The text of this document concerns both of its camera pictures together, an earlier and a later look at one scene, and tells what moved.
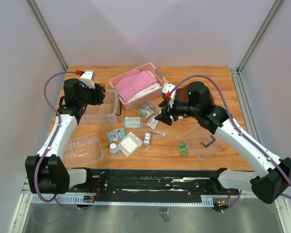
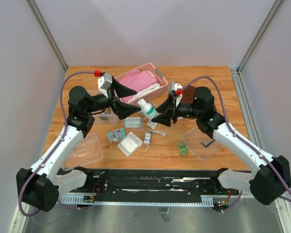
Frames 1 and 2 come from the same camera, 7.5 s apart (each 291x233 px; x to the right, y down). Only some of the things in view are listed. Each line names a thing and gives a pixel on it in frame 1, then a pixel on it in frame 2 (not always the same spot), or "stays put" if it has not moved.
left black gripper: (98, 95) to (121, 109)
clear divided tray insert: (82, 150) stays put
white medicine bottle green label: (114, 150) to (147, 109)
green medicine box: (183, 148) stays put
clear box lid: (202, 142) stays put
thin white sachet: (162, 133) stays put
